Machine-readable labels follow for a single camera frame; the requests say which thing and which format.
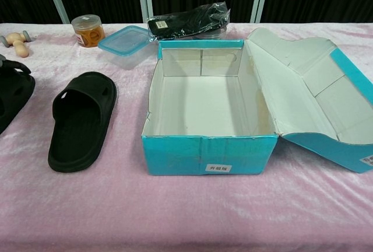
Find clear jar with orange contents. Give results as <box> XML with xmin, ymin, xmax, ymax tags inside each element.
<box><xmin>71</xmin><ymin>15</ymin><xmax>105</xmax><ymax>48</ymax></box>

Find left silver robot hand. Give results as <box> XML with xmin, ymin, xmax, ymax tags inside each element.
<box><xmin>0</xmin><ymin>54</ymin><xmax>32</xmax><ymax>75</ymax></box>

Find black socks in plastic bag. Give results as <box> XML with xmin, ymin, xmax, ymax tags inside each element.
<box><xmin>146</xmin><ymin>1</ymin><xmax>231</xmax><ymax>43</ymax></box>

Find black rubber slipper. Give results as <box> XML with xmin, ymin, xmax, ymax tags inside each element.
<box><xmin>47</xmin><ymin>71</ymin><xmax>118</xmax><ymax>173</ymax></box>
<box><xmin>0</xmin><ymin>59</ymin><xmax>36</xmax><ymax>135</ymax></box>

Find blue cardboard shoe box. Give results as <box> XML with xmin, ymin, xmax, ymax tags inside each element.
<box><xmin>142</xmin><ymin>27</ymin><xmax>373</xmax><ymax>176</ymax></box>

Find clear container with blue lid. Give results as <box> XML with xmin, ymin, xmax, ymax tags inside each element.
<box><xmin>97</xmin><ymin>25</ymin><xmax>150</xmax><ymax>71</ymax></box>

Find pink velvet tablecloth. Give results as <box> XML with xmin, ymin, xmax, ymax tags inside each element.
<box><xmin>0</xmin><ymin>23</ymin><xmax>373</xmax><ymax>252</ymax></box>

